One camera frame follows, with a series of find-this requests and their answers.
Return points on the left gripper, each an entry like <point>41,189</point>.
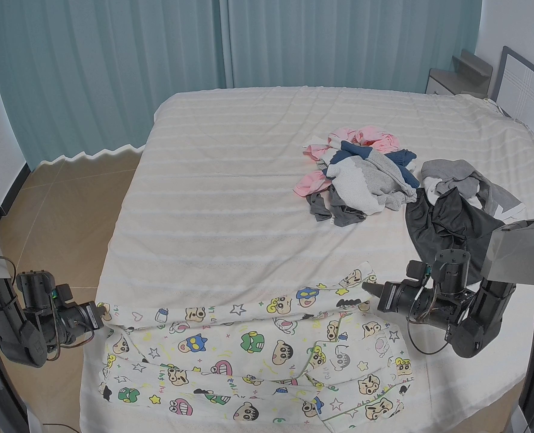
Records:
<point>84,316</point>

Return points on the bed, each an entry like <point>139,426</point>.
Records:
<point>231,187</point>

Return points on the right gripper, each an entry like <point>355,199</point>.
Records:
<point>402,298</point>

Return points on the blue-green curtain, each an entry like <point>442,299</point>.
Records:
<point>113,52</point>
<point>348,25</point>

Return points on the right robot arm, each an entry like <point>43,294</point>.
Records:
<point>510,260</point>

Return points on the black garment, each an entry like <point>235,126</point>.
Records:
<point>447,228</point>

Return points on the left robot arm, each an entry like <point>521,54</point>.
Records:
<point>14,332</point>

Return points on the white printed pyjama top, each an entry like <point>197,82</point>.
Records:
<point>249,350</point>

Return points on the pile of clothes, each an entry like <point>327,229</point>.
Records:
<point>361,174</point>

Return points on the grey garment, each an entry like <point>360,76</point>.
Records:
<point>452,169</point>

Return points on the grey bedside table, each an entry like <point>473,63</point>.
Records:
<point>458,77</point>

